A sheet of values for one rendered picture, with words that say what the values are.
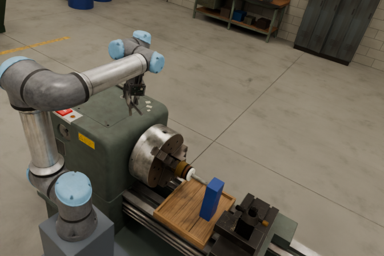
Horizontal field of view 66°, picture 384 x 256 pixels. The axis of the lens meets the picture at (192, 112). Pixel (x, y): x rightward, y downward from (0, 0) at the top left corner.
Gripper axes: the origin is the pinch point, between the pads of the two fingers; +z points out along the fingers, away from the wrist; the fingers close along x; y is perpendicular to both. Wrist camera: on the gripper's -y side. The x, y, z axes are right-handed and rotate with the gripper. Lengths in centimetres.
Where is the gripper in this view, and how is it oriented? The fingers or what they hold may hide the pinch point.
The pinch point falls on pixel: (130, 104)
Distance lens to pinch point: 142.1
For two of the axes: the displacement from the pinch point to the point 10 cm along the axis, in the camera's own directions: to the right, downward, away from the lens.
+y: 3.5, 5.2, -7.8
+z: -2.2, 8.6, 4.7
